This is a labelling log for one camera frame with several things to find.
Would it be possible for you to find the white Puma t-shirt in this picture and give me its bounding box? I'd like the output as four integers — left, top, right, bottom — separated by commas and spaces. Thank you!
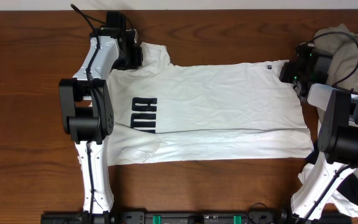
107, 43, 313, 166

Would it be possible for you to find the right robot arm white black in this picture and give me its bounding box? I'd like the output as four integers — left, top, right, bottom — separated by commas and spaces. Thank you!
278, 50, 358, 223

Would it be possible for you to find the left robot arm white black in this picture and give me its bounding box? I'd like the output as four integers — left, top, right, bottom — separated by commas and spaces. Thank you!
58, 27, 142, 216

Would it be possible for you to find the grey garment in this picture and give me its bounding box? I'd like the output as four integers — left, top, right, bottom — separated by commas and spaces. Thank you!
314, 24, 358, 92

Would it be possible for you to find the white garment bottom right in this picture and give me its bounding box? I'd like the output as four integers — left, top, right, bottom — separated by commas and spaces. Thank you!
298, 163, 358, 218

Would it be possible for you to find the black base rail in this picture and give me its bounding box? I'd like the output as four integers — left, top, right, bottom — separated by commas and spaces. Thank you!
40, 208, 354, 224

